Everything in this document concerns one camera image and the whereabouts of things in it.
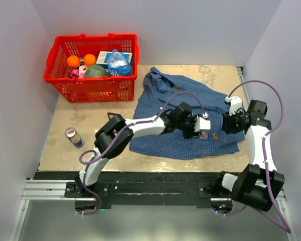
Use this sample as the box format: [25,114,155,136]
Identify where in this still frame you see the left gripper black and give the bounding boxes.
[176,114,202,140]

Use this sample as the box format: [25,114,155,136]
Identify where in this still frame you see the blue checkered shirt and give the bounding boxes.
[130,67,245,160]

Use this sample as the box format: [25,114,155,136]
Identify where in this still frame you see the red plastic shopping basket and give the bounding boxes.
[44,33,139,103]

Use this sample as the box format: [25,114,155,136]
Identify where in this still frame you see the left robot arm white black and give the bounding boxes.
[75,102,204,197]

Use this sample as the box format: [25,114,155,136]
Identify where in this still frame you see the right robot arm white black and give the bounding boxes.
[213,96,285,212]

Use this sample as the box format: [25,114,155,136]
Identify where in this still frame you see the blue plastic bag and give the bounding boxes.
[107,49,131,76]

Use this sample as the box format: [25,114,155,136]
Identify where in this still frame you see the green melon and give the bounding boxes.
[85,64,109,78]

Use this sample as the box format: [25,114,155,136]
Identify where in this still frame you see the white blue carton box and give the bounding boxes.
[96,51,132,69]

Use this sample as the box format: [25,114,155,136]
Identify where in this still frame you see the orange fruit right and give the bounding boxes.
[83,54,96,67]

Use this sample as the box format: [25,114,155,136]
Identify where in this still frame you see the orange fruit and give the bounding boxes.
[66,55,81,68]
[83,54,96,67]

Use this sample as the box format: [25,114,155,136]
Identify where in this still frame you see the blue silver drink can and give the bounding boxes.
[65,128,84,148]

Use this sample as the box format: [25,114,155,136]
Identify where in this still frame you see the pink snack packet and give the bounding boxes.
[70,65,87,78]

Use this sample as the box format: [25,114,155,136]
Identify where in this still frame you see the orange fruit left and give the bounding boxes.
[66,55,81,68]

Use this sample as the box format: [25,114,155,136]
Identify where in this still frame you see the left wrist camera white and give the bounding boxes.
[194,112,211,132]

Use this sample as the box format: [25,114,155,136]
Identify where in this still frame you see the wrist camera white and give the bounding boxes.
[194,112,211,132]
[225,96,243,116]

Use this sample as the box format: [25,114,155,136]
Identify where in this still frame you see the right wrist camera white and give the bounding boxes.
[225,96,243,116]

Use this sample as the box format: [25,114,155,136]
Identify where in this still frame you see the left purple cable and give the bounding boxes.
[78,91,208,215]

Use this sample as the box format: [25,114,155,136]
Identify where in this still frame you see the black folding mirror frame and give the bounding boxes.
[107,112,124,121]

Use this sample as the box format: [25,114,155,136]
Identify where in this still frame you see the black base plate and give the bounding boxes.
[32,172,274,210]

